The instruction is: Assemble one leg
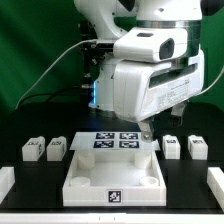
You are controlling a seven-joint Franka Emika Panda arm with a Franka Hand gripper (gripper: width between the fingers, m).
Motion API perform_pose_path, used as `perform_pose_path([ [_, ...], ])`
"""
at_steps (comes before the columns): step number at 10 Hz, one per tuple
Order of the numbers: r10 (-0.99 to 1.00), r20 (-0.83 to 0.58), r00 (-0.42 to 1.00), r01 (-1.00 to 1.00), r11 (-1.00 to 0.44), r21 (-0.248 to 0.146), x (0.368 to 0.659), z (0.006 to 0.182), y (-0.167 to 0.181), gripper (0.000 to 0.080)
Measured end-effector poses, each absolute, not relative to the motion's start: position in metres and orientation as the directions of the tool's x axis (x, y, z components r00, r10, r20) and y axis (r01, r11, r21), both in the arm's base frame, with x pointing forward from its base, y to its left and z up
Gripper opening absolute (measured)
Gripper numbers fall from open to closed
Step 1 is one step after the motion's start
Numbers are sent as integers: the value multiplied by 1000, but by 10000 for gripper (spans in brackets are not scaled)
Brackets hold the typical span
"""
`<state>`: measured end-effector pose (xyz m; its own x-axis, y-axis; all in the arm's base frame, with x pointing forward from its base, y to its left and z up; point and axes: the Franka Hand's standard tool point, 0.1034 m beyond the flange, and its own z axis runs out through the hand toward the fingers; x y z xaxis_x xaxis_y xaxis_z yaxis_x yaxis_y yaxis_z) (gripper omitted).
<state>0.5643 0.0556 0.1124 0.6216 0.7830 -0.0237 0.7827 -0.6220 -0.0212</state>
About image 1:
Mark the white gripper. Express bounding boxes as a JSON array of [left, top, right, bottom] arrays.
[[113, 51, 204, 142]]

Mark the white square tabletop part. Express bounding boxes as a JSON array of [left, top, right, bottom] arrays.
[[62, 150, 166, 206]]

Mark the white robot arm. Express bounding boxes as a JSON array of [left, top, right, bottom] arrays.
[[74, 0, 224, 142]]

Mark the white sheet with markers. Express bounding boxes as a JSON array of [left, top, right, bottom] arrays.
[[70, 132, 160, 151]]

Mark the white right fence block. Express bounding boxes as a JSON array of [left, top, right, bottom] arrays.
[[207, 167, 224, 212]]

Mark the white fence block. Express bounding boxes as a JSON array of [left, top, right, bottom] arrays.
[[207, 167, 224, 212], [0, 167, 15, 204]]

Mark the white front fence bar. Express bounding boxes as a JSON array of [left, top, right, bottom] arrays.
[[0, 213, 224, 224]]

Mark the white left fence block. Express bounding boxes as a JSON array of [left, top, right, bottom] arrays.
[[0, 167, 15, 204]]

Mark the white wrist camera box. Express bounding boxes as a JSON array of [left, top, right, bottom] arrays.
[[113, 26, 176, 64]]

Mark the black mounted camera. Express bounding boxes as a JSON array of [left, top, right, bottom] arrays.
[[96, 40, 114, 52]]

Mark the black camera stand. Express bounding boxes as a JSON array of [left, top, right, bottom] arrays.
[[79, 20, 99, 89]]

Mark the black cable on table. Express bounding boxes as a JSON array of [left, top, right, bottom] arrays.
[[18, 87, 91, 108]]

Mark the grey camera cable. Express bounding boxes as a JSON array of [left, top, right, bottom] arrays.
[[14, 39, 98, 110]]

